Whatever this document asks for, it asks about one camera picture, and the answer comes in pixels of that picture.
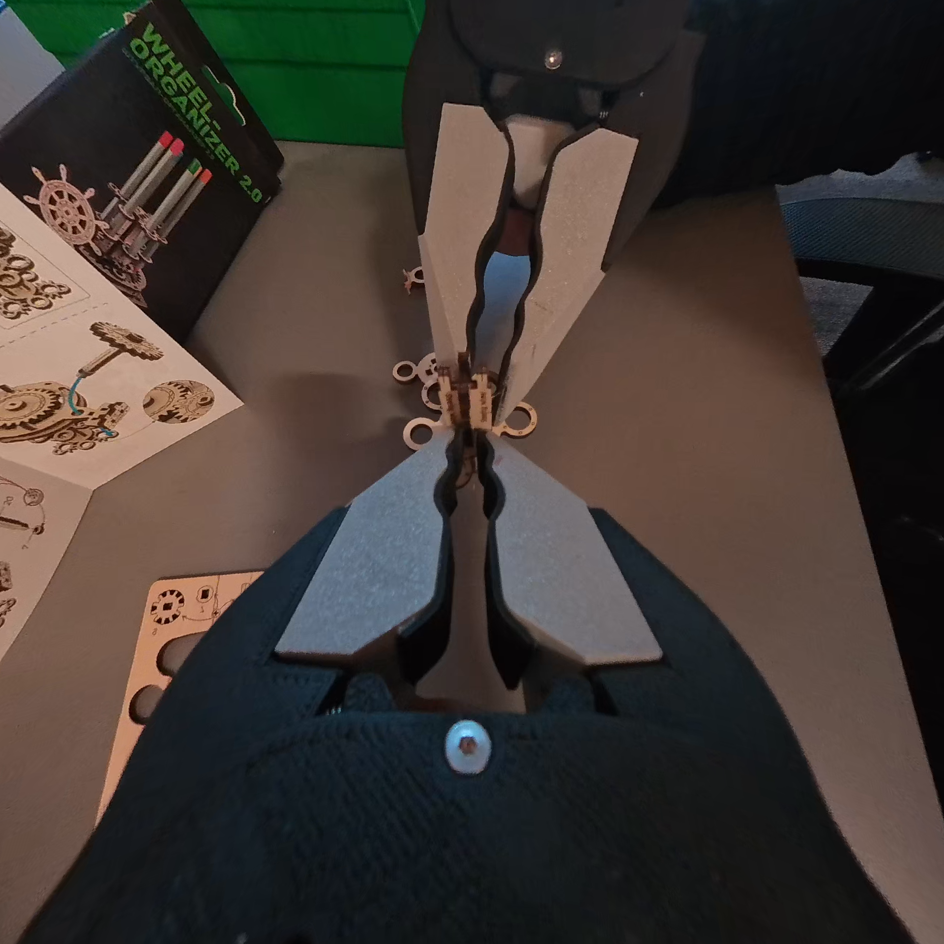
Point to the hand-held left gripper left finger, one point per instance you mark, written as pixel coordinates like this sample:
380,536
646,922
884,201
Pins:
369,575

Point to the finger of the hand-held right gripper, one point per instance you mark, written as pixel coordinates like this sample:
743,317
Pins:
461,206
582,221

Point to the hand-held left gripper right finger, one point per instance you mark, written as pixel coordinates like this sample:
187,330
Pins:
575,582

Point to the person's right forearm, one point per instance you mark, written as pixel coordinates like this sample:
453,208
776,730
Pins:
811,96

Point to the laser-cut wooden parts sheet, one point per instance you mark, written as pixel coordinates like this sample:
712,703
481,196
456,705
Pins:
184,612

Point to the black model kit box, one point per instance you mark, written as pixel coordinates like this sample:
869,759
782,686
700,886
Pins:
110,147

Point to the green plastic bin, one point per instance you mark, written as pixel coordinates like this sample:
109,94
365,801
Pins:
317,74

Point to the folded assembly instruction leaflet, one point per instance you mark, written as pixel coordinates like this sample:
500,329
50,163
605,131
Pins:
74,369

